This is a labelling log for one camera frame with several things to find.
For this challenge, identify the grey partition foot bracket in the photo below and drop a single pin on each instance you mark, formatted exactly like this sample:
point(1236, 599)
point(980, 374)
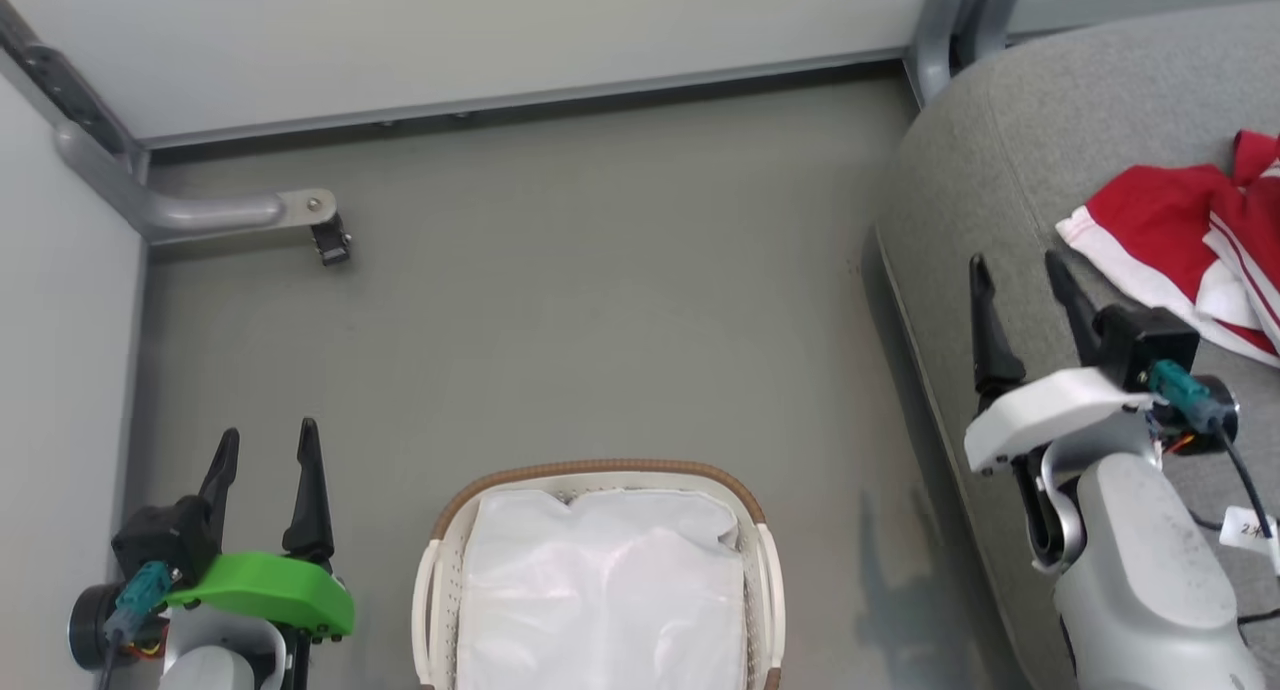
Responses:
point(200, 213)

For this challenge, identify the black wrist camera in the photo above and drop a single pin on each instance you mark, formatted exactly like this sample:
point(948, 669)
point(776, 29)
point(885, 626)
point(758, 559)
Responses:
point(1150, 340)
point(165, 535)

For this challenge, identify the grey fabric sofa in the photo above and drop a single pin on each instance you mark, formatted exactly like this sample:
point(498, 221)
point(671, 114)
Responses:
point(1000, 180)

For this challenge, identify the black caster wheel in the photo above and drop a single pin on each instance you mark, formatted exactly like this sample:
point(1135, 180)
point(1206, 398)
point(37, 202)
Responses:
point(331, 242)

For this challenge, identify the white laundry basket brown rim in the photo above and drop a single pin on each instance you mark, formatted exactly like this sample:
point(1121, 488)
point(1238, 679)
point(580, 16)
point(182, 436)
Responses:
point(440, 590)

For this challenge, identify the grey partition post foot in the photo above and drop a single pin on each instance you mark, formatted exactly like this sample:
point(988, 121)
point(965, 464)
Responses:
point(990, 20)
point(935, 40)

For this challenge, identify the white basket liner cloth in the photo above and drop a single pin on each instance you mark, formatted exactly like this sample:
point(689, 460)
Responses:
point(600, 590)

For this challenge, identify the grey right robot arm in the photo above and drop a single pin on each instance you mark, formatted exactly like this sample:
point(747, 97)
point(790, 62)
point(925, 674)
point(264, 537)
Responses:
point(1140, 570)

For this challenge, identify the red and white garment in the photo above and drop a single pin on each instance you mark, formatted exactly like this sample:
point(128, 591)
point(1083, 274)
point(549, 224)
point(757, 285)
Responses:
point(1150, 215)

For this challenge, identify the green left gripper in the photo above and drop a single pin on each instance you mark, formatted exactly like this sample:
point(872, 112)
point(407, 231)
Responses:
point(265, 590)

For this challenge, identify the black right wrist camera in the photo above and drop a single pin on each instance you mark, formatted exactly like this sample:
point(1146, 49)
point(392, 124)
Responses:
point(1150, 340)

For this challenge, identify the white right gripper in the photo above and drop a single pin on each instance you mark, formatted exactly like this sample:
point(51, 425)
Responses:
point(1045, 415)

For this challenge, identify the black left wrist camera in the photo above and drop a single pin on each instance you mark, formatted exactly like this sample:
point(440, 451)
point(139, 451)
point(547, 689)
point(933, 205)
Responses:
point(165, 535)

